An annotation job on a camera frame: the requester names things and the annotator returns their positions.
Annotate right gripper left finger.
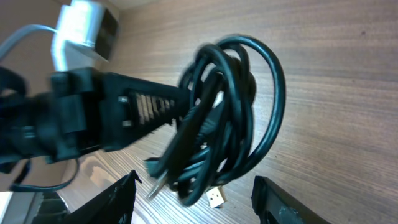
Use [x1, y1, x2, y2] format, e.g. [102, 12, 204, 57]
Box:
[30, 169, 142, 224]

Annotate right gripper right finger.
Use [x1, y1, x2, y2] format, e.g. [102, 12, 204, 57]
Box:
[251, 175, 328, 224]

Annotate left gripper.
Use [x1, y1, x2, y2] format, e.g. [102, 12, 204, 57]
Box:
[34, 68, 190, 162]

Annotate thick black cable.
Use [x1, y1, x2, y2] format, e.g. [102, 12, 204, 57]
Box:
[144, 34, 287, 208]

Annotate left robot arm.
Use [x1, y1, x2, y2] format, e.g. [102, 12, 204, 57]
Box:
[1, 67, 190, 173]

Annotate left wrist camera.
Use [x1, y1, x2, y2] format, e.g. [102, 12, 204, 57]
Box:
[51, 0, 119, 72]

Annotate left camera cable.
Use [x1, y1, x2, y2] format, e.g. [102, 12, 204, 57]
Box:
[0, 24, 58, 62]

